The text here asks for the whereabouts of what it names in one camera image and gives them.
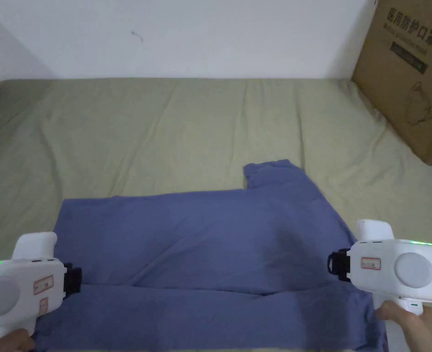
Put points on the brown cardboard carton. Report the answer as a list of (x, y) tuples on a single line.
[(406, 73)]

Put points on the person's left hand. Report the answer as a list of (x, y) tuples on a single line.
[(12, 341)]

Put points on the person's right hand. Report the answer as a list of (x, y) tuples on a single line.
[(417, 324)]

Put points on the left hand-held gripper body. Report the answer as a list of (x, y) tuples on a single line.
[(16, 284)]

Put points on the bed with pale green sheet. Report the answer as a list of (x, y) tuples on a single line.
[(146, 128)]

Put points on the blue shirt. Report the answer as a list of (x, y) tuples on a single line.
[(208, 264)]

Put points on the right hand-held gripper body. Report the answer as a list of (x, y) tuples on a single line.
[(402, 264)]

